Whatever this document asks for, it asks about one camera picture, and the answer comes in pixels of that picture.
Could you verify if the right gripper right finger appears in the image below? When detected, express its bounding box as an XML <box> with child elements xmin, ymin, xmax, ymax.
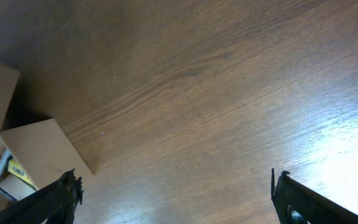
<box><xmin>270</xmin><ymin>170</ymin><xmax>358</xmax><ymax>224</ymax></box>

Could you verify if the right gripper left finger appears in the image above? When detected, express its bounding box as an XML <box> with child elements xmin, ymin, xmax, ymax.
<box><xmin>0</xmin><ymin>170</ymin><xmax>83</xmax><ymax>224</ymax></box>

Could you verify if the cardboard box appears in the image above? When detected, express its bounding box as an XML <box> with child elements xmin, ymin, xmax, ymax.
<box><xmin>0</xmin><ymin>63</ymin><xmax>93</xmax><ymax>192</ymax></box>

